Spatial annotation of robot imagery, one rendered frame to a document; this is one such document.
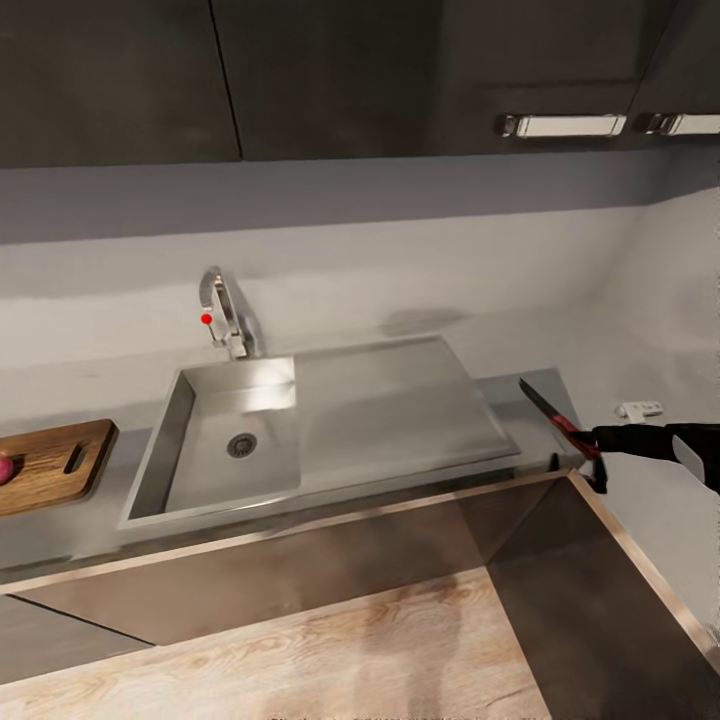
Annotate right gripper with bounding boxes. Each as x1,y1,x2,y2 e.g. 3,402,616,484
570,424,654,458

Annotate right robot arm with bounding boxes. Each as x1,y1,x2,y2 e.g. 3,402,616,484
570,401,720,495

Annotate cutting board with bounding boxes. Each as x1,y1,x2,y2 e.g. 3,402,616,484
0,419,116,516

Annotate parer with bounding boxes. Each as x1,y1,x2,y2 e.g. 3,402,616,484
521,379,601,458

